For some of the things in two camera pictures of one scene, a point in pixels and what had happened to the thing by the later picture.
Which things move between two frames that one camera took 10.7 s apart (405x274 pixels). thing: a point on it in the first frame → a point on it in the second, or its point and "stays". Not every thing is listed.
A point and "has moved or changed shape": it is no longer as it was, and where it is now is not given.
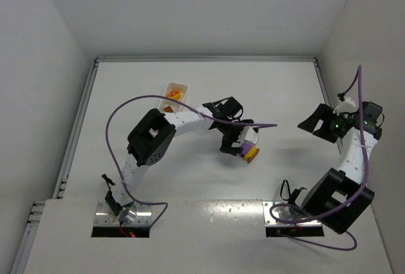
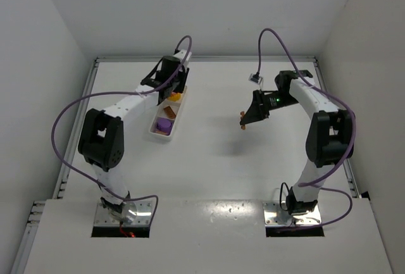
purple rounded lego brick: [246, 147] has moved or changed shape
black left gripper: [232, 137] → [168, 90]
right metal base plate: [281, 212] stays
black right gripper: [327, 123] → [260, 104]
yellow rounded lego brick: [174, 94] stays
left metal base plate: [104, 217] stays
